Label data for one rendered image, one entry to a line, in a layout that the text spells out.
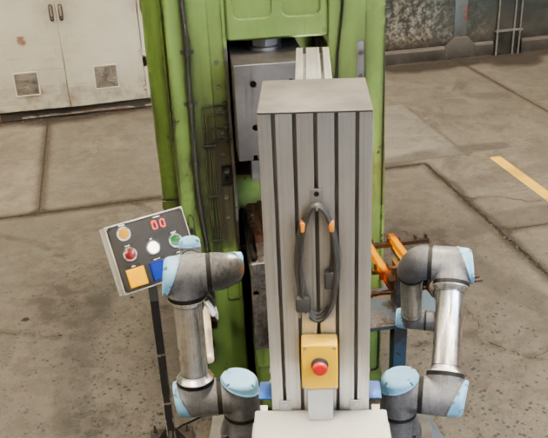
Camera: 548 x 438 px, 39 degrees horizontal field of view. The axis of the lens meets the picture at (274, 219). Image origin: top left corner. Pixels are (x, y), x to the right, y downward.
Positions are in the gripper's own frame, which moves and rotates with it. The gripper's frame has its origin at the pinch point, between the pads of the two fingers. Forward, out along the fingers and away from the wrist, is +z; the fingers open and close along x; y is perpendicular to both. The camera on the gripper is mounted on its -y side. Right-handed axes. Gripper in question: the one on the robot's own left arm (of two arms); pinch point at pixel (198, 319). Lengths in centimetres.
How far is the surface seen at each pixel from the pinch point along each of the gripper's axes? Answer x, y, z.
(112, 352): -70, -110, 94
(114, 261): -34.5, -20.0, -14.7
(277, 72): 31, -54, -79
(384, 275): 71, -22, -5
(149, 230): -22.2, -32.7, -21.3
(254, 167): 20, -52, -40
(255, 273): 18.5, -45.4, 6.8
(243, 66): 18, -52, -82
